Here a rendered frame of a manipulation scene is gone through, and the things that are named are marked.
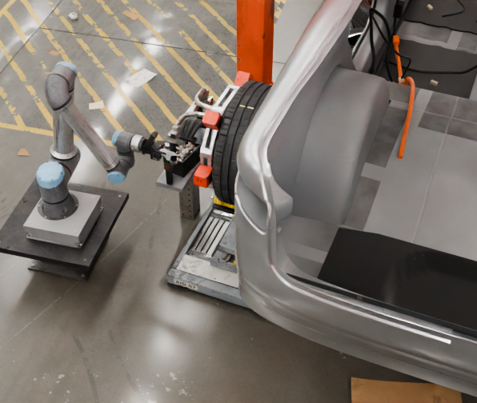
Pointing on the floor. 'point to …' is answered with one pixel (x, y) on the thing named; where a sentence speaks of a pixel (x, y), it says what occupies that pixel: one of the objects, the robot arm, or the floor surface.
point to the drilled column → (190, 201)
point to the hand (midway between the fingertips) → (175, 150)
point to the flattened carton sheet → (401, 392)
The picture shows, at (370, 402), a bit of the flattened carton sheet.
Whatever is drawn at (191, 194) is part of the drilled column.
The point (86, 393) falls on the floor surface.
